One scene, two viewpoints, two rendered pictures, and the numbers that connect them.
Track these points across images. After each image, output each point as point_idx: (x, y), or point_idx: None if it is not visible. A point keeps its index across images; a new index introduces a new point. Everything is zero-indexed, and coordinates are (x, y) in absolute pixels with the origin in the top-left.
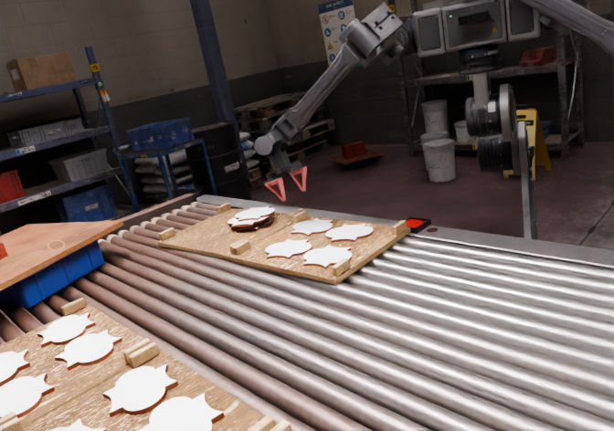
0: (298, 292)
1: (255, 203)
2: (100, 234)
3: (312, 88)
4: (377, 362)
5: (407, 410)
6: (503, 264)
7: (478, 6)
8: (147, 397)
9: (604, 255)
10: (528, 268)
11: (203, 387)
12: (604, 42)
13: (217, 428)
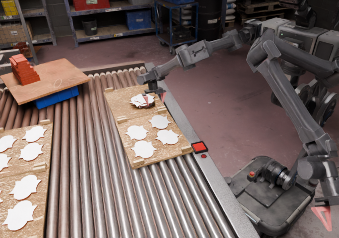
0: (119, 163)
1: (162, 82)
2: (76, 83)
3: (165, 64)
4: (100, 228)
5: None
6: (201, 204)
7: (299, 36)
8: (22, 194)
9: (247, 230)
10: (207, 214)
11: (41, 200)
12: (298, 132)
13: (27, 225)
